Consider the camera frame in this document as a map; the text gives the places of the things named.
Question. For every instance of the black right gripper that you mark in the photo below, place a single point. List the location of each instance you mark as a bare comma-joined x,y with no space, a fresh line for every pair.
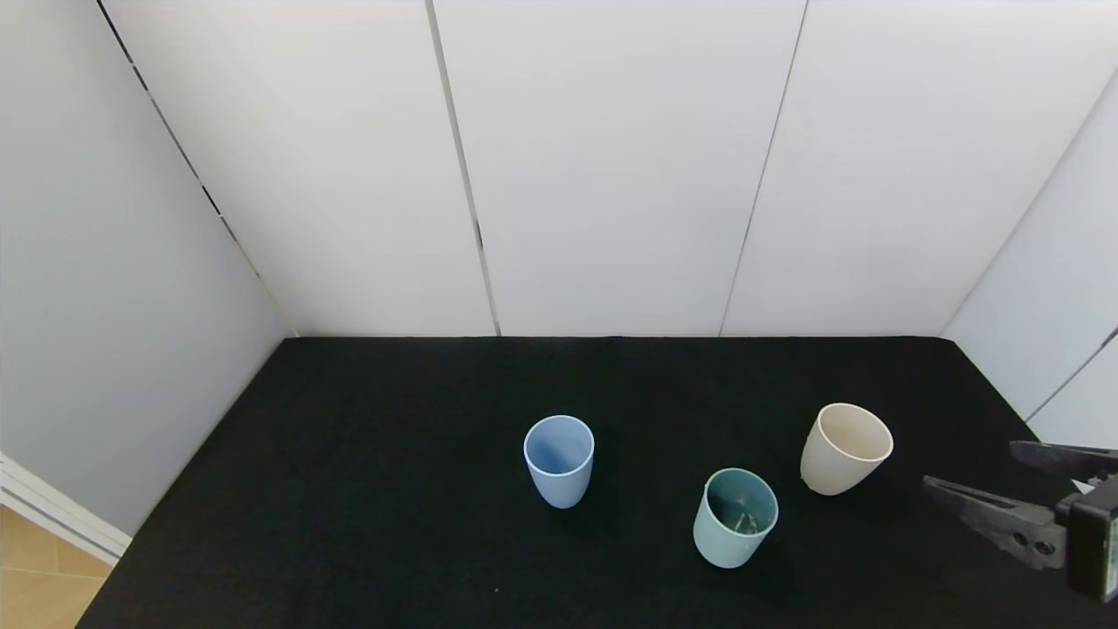
1095,537

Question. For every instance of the teal plastic cup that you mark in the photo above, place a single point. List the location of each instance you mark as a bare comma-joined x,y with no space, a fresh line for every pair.
718,542

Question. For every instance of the beige plastic cup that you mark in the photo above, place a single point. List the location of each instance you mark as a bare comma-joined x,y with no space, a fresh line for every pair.
825,467

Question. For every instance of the light blue plastic cup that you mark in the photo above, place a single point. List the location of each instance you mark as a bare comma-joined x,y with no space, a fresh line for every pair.
559,485

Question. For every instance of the white baseboard strip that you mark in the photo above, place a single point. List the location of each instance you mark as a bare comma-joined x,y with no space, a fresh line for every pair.
61,515

